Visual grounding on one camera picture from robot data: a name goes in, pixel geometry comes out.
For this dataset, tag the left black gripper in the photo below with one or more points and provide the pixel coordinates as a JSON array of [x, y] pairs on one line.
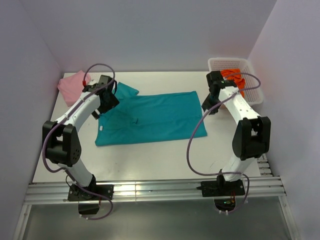
[[113, 102]]

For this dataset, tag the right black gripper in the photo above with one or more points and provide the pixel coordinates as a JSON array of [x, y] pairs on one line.
[[206, 104]]

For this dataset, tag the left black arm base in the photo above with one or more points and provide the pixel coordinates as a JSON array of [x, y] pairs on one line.
[[95, 193]]

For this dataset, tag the black box under rail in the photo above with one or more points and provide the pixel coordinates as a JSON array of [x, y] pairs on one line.
[[88, 208]]

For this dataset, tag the teal t-shirt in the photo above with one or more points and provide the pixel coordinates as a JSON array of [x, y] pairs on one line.
[[141, 119]]

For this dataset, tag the white plastic basket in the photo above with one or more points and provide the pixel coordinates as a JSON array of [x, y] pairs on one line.
[[253, 96]]

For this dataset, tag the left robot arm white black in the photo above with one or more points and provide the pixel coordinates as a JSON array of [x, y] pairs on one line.
[[61, 147]]

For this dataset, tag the orange t-shirt in basket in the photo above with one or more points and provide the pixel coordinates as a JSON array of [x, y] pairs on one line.
[[233, 74]]

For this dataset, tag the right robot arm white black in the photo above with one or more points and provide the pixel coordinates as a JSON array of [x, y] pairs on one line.
[[252, 134]]

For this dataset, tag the folded pink t-shirt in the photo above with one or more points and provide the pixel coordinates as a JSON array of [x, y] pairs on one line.
[[71, 87]]

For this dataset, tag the aluminium mounting rail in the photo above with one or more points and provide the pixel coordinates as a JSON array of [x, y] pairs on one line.
[[148, 191]]

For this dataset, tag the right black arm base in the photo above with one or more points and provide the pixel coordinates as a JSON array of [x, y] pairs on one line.
[[221, 188]]

